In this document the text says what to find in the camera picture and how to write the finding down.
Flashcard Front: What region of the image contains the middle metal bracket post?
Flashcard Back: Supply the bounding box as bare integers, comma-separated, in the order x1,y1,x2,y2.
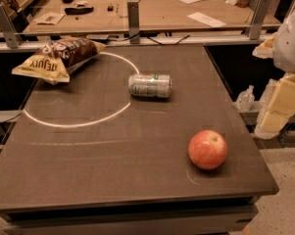
127,1,140,44

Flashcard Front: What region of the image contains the brown yellow chip bag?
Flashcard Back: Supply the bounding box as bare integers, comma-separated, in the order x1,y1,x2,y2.
12,37,106,85

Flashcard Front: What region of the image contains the black cable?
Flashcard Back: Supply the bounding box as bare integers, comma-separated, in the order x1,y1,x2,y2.
121,31,191,46

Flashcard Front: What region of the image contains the red apple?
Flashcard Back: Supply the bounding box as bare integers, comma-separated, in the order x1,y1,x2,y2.
188,130,227,170

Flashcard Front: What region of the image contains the small black block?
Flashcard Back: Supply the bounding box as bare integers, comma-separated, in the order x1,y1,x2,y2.
107,5,114,11

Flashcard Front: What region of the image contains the metal bracket post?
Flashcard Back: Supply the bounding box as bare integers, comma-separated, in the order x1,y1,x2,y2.
127,1,140,44
0,4,22,49
247,0,271,40

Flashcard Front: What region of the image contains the clear sanitizer bottle left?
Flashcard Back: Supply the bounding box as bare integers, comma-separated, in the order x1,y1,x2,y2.
236,85,255,112

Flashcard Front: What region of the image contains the small card on bench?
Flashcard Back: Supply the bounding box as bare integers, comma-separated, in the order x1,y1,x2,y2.
34,12,65,25

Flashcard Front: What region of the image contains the black remote on bench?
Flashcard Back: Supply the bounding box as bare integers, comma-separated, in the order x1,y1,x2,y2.
65,7,94,15

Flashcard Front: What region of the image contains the silver green 7up can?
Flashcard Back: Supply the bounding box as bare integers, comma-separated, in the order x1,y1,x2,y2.
128,73,172,98

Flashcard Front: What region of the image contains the left metal bracket post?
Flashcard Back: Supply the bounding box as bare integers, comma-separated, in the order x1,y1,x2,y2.
0,4,22,49

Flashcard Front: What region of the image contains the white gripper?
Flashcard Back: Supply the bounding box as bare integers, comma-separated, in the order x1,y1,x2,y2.
252,9,295,139

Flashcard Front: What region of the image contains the white paper sheet small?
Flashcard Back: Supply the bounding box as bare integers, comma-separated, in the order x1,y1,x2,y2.
188,12,225,27

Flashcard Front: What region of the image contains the right metal bracket post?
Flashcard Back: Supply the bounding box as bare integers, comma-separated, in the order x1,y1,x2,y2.
247,0,271,40

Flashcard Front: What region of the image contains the wooden workbench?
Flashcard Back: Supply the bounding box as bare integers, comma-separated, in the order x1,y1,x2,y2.
23,0,282,37

